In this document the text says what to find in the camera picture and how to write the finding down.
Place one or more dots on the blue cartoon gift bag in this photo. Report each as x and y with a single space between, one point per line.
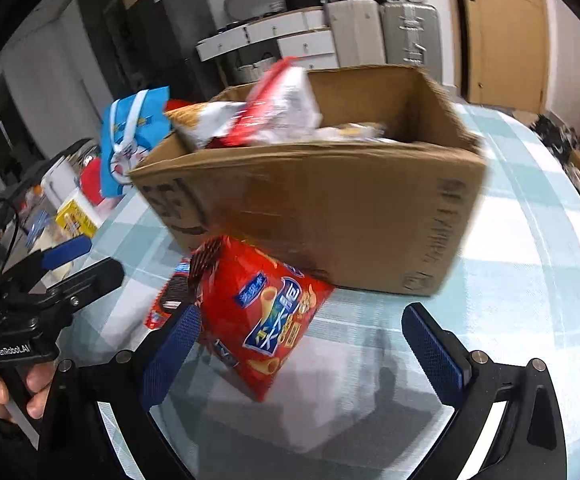
135 130

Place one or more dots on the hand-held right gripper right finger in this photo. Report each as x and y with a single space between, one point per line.
434 355

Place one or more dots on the beige cake packet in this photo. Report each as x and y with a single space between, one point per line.
349 132

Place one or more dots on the white container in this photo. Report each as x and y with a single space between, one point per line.
60 180

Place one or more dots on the large red chip bag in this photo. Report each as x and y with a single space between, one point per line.
250 300

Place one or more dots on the brown cardboard box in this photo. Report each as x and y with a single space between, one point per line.
320 210

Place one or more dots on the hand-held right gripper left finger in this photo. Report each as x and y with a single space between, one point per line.
175 355

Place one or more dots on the beige suitcase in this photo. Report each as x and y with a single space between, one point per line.
354 30

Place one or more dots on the white drawer cabinet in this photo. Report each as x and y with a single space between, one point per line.
300 42

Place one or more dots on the wooden door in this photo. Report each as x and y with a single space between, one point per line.
504 30

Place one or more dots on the group of shoes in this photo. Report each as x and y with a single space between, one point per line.
552 135

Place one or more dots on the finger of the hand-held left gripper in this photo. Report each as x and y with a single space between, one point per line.
90 280
67 252

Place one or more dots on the silver suitcase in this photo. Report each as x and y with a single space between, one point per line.
409 35

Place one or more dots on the dark cabinet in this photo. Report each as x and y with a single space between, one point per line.
170 35

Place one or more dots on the white and red snack packet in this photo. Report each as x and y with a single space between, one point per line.
285 95

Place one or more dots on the red container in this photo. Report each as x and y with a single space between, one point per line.
91 185

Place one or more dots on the checked blue white tablecloth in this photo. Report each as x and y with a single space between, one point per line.
519 310

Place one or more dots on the orange noodle snack packet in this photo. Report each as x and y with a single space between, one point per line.
205 120

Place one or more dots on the red cookie packet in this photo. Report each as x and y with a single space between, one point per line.
170 295

